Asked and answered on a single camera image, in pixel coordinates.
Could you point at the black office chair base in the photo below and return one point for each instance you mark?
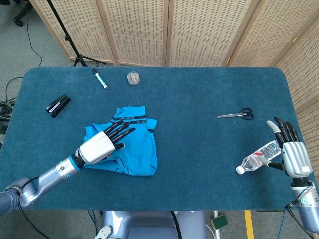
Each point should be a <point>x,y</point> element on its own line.
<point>21,16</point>

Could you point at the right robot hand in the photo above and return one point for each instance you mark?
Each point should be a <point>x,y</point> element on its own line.
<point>296,156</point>

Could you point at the clear plastic water bottle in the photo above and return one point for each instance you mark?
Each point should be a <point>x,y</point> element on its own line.
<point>249,163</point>

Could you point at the blue printed T-shirt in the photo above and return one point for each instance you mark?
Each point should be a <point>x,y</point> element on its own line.
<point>139,154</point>

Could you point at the yellow floor tape strip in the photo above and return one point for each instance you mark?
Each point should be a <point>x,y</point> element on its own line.
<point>249,224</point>

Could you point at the white torso bracket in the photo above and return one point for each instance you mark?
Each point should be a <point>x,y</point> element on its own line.
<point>103,232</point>

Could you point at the clear round clip container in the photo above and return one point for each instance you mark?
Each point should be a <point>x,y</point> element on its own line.
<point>133,78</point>

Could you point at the wicker folding screen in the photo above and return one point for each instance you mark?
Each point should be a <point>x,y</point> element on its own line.
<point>137,30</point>

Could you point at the black stapler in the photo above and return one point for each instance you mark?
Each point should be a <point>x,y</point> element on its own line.
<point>59,105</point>

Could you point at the blue grey robot torso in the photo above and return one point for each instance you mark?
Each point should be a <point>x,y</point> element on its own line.
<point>149,225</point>

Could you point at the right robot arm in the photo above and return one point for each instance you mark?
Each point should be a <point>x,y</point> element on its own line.
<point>307,211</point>

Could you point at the metal table leg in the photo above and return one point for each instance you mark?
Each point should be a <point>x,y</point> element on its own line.
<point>216,231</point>

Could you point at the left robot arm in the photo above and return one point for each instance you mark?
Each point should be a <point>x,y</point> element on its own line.
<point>49,174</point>

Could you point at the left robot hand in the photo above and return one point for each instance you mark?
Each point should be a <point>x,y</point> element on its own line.
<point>97,149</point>

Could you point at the green and yellow sponge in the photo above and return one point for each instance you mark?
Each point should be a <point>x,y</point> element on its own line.
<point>219,222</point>

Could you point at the black tripod stand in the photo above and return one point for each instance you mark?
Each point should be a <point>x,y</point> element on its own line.
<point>65,37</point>

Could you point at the dark blue table mat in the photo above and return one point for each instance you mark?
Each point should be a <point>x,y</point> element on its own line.
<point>194,174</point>

